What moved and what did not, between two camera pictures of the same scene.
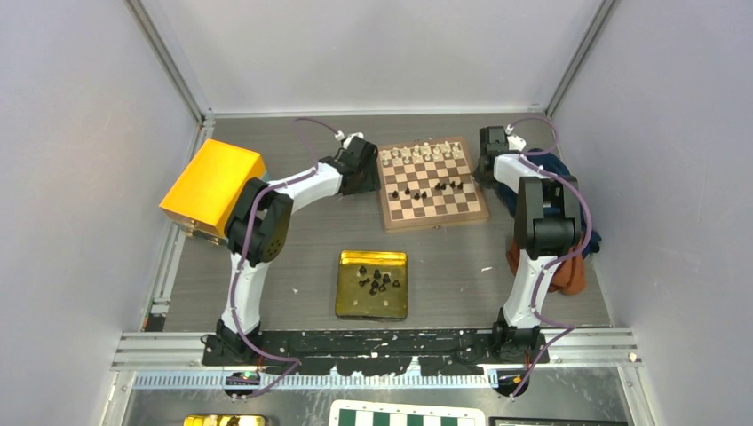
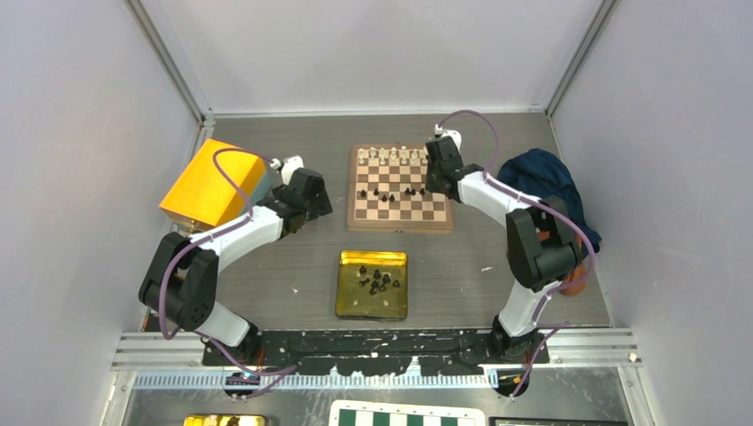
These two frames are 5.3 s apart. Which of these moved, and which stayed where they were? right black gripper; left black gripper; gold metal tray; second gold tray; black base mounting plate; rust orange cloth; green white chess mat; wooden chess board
Moved: wooden chess board; left black gripper; right black gripper
Stayed: rust orange cloth; gold metal tray; black base mounting plate; second gold tray; green white chess mat
